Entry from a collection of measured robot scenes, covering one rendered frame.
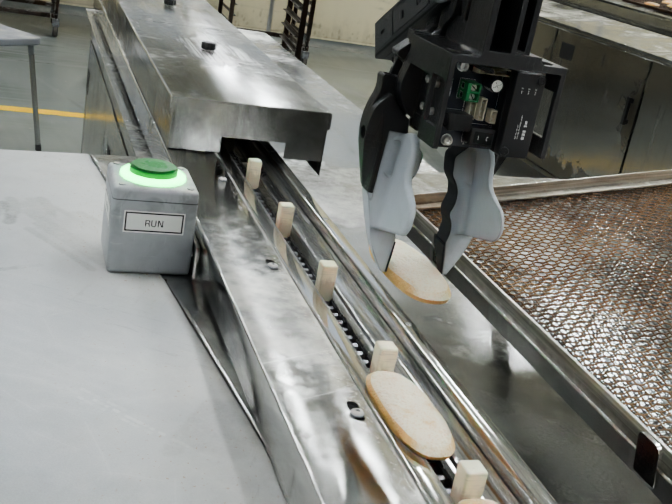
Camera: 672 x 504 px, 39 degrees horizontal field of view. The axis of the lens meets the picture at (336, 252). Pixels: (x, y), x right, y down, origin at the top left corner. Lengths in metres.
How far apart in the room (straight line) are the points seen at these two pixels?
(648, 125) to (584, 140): 0.42
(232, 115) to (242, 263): 0.32
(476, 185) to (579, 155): 3.59
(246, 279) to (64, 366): 0.15
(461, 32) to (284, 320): 0.24
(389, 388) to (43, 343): 0.24
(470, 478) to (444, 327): 0.30
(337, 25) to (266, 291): 7.31
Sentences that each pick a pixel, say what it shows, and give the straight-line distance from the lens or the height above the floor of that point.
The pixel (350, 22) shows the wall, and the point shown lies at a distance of 8.01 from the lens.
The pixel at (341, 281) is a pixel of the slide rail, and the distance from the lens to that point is 0.78.
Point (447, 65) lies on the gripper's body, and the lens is 0.51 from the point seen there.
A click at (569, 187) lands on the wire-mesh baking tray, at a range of 0.94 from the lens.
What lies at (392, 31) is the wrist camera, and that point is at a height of 1.07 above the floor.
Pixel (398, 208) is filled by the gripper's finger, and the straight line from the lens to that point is 0.56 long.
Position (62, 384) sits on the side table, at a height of 0.82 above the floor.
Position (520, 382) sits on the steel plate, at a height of 0.82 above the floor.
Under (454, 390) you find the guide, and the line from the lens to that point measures 0.62.
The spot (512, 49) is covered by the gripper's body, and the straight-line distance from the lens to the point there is 0.52.
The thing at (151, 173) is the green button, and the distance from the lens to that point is 0.80.
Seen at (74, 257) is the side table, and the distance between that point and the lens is 0.83.
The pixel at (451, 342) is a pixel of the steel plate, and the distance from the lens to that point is 0.79.
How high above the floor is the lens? 1.14
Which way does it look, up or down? 20 degrees down
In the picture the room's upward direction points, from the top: 11 degrees clockwise
